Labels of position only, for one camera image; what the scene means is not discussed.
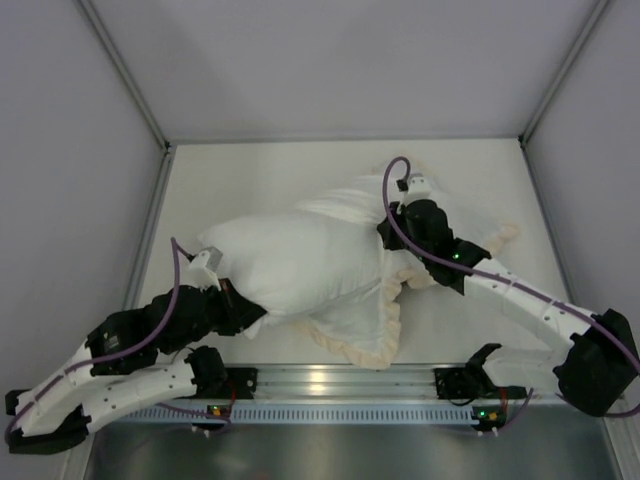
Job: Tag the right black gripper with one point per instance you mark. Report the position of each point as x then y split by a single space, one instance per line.
395 230

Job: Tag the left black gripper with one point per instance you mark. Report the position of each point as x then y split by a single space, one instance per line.
232 308

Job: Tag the white pillow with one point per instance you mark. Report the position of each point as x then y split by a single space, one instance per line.
318 254

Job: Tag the white pillowcase with cream ruffle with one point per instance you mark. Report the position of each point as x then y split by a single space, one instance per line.
366 329

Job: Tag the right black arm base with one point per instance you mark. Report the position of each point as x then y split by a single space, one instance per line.
463 385

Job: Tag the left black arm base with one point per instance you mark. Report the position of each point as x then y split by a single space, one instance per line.
241 384

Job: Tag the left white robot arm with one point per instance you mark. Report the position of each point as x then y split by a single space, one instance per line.
116 372

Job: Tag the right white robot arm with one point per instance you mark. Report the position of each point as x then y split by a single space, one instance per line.
589 360

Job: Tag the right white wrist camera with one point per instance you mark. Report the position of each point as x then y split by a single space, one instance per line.
414 187

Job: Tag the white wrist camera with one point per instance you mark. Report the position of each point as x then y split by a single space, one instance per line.
202 268
414 187

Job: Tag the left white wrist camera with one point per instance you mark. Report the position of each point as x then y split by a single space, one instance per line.
202 268

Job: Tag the aluminium mounting rail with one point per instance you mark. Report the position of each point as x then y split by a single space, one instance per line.
275 383

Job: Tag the left aluminium frame post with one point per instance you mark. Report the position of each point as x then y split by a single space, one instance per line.
99 29

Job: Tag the aluminium frame post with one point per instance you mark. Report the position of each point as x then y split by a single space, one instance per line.
577 47
99 29

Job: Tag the perforated grey cable duct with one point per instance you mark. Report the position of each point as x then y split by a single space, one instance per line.
325 414

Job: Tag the right aluminium frame post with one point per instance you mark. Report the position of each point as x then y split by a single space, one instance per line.
577 47

